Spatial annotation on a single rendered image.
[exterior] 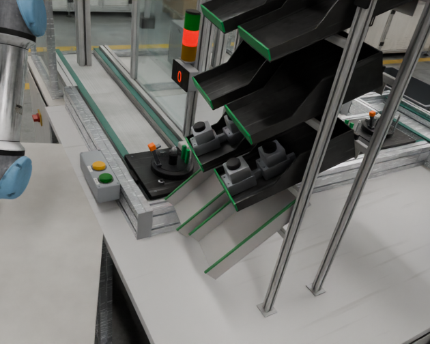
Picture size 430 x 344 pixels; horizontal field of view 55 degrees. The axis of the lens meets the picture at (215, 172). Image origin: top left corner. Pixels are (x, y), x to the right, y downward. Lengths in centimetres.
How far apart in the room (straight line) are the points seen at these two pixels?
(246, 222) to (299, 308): 29
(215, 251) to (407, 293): 60
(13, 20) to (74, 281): 66
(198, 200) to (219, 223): 11
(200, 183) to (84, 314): 44
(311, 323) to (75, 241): 68
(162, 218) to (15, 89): 52
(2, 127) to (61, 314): 48
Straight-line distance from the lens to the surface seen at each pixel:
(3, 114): 115
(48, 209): 137
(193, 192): 114
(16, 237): 129
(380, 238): 149
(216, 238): 103
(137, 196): 124
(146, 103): 182
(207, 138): 98
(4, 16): 116
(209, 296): 112
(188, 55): 139
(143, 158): 139
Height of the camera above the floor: 172
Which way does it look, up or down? 33 degrees down
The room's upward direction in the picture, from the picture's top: 10 degrees clockwise
